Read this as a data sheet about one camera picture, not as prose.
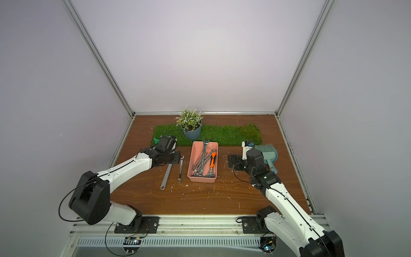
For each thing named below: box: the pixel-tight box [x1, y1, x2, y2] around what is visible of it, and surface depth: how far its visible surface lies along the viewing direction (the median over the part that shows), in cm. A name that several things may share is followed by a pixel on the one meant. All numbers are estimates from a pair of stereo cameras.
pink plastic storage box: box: [187, 140, 219, 184], surface depth 94 cm
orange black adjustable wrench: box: [205, 148, 217, 178], surface depth 94 cm
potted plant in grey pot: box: [174, 104, 204, 141], surface depth 97 cm
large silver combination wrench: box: [160, 163, 173, 191], surface depth 89 cm
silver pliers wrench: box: [198, 139, 210, 178], surface depth 92 cm
